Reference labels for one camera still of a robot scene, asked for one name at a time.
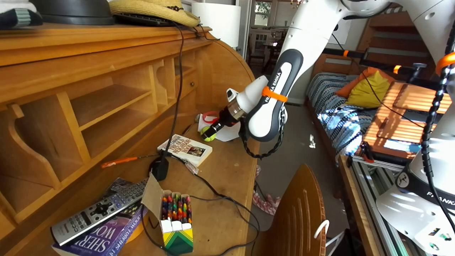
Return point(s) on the small white paperback book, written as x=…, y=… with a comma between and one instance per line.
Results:
x=187, y=149

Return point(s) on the orange pillow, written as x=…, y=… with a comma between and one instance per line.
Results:
x=353, y=85

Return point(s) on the dark wooden cabinet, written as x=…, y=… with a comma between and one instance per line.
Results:
x=379, y=33

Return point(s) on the yellow pillow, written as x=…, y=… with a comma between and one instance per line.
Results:
x=372, y=90

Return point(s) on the striped sofa bed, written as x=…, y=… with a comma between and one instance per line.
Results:
x=332, y=118

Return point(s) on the open crayon box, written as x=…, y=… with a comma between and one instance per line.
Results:
x=177, y=222

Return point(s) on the white paper sheet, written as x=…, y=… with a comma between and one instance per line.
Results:
x=230, y=134

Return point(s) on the wooden roll-top desk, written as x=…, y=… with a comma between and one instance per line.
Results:
x=43, y=61

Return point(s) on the purple hardcover book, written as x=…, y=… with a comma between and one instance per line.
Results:
x=102, y=236

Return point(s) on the grey remote control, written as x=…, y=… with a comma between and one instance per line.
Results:
x=95, y=213

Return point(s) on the orange pen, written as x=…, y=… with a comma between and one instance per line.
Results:
x=119, y=162

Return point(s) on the wrist mounted camera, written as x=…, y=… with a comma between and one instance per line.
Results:
x=235, y=100

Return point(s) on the black computer mouse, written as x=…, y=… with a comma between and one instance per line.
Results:
x=160, y=168

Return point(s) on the orange slatted board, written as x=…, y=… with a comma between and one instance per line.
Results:
x=407, y=107

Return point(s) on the straw sun hat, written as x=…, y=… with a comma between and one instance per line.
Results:
x=152, y=9

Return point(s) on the aluminium robot frame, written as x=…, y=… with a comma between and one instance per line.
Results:
x=365, y=199

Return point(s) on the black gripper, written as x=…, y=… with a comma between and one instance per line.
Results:
x=228, y=118

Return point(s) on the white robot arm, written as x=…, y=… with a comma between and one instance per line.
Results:
x=280, y=94

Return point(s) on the patterned cloth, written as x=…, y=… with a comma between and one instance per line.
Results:
x=267, y=203

